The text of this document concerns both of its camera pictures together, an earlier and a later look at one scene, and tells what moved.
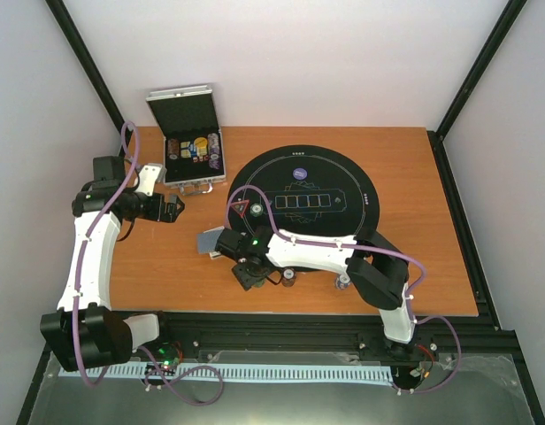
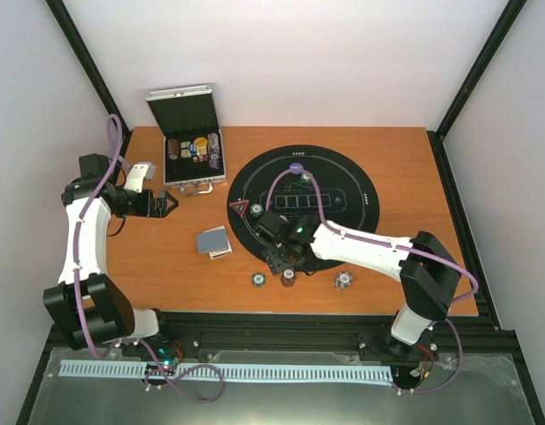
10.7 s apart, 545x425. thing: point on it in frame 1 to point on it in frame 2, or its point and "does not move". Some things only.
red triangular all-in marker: (241, 206) does not move
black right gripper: (245, 280) to (275, 264)
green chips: (256, 210) does not move
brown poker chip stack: (288, 277) does not move
